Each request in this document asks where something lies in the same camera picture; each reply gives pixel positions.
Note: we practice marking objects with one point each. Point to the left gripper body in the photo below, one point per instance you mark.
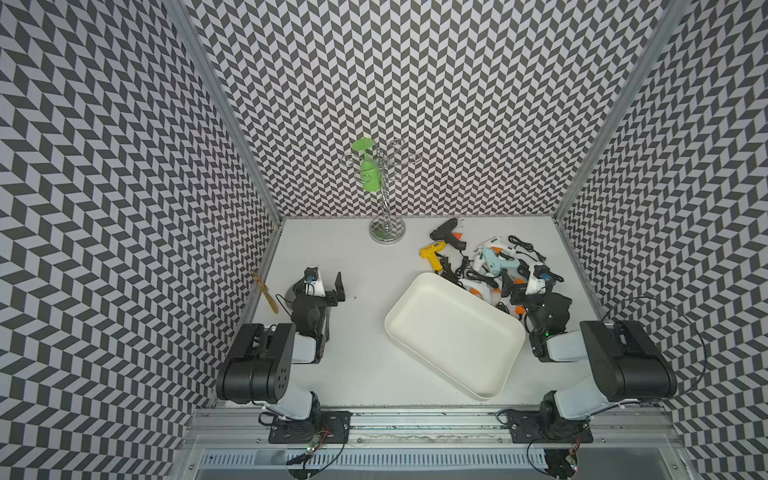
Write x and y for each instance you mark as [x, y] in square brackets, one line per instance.
[330, 299]

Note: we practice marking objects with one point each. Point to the light blue hot glue gun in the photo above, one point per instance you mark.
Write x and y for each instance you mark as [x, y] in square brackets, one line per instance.
[495, 264]

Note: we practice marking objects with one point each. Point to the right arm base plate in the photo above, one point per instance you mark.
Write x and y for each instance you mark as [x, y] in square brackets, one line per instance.
[529, 426]

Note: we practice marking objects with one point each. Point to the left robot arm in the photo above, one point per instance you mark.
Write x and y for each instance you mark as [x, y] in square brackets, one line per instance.
[257, 368]

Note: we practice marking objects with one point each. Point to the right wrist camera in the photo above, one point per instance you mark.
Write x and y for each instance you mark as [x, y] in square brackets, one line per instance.
[540, 281]

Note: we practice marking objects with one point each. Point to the cream plastic storage box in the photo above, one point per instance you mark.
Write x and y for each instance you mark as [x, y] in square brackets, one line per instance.
[459, 336]

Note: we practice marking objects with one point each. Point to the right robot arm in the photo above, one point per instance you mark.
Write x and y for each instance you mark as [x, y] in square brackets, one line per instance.
[626, 366]

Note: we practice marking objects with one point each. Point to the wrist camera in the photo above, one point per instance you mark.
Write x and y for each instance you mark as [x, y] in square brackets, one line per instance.
[540, 281]
[312, 284]

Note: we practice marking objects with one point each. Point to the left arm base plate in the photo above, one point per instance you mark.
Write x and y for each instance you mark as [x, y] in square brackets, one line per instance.
[300, 432]

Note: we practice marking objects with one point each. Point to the black hot glue gun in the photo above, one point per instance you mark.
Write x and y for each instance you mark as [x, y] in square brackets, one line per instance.
[445, 233]

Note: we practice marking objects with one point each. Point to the aluminium front rail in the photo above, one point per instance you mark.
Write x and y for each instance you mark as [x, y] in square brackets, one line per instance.
[421, 427]

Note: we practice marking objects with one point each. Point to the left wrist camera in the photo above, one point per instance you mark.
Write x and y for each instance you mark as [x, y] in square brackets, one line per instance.
[312, 284]

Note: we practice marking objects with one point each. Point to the yellow hot glue gun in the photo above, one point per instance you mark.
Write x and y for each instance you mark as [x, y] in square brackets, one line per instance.
[431, 254]

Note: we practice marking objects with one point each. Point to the lilac bowl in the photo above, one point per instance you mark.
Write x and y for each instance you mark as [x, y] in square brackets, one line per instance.
[290, 297]

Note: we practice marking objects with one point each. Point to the wooden stick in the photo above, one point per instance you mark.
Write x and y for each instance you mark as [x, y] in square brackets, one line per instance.
[265, 292]

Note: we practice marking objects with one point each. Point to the chrome hook stand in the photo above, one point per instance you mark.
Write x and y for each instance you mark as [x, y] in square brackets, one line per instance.
[386, 227]

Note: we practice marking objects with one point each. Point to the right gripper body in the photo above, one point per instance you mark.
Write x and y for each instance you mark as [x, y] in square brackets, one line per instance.
[536, 323]

